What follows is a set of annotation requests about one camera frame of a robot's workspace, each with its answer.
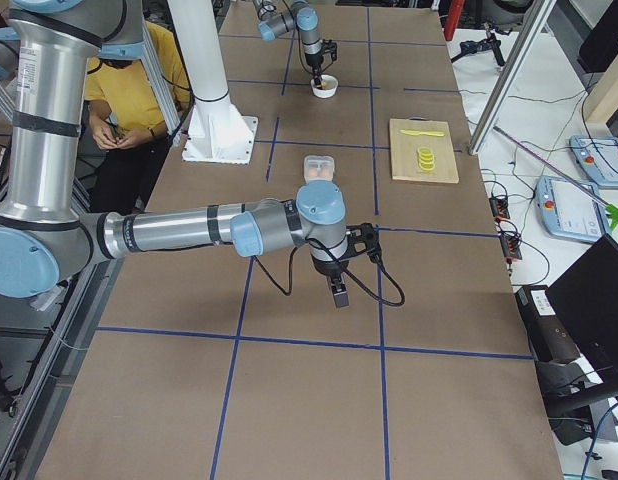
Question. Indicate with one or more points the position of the aluminium frame post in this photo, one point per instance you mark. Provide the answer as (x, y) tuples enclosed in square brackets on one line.
[(534, 22)]

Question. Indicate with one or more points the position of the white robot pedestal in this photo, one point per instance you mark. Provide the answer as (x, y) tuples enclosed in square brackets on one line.
[(217, 132)]

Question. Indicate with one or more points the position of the black monitor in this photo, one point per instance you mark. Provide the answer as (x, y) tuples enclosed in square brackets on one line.
[(585, 299)]

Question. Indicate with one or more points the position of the black tripod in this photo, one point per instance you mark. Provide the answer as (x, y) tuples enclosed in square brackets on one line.
[(490, 43)]

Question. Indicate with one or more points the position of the red cylinder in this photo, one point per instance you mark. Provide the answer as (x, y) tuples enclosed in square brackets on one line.
[(452, 19)]

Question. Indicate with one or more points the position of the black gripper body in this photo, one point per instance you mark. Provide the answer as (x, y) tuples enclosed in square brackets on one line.
[(330, 271), (315, 67)]

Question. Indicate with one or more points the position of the white bowl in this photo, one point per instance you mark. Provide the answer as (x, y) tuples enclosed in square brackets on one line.
[(325, 94)]

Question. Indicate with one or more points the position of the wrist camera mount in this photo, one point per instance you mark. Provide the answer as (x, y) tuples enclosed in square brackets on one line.
[(363, 239), (329, 48)]

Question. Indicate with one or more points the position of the person in yellow shirt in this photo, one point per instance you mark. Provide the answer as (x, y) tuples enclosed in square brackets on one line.
[(129, 100)]

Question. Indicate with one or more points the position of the near blue teach pendant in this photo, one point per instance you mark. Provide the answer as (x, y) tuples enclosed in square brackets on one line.
[(567, 213)]

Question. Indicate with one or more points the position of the lemon slices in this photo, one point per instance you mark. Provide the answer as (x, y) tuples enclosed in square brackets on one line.
[(426, 159)]

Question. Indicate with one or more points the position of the black computer case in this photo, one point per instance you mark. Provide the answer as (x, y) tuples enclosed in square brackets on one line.
[(549, 338)]

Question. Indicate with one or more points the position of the yellow plastic knife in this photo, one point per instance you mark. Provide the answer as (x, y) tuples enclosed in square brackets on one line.
[(429, 133)]

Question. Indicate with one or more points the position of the far blue teach pendant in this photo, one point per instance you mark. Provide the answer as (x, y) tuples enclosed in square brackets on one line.
[(598, 158)]

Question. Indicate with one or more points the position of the wooden cutting board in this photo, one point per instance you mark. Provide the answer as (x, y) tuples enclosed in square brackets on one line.
[(403, 152)]

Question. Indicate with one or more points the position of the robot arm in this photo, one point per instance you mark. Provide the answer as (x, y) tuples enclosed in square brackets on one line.
[(300, 17), (81, 161)]

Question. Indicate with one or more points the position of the blue teach pendant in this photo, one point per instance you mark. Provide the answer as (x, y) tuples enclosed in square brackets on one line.
[(567, 213), (598, 158)]

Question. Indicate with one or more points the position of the clear plastic egg box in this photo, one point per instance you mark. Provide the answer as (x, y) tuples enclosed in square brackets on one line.
[(318, 162)]

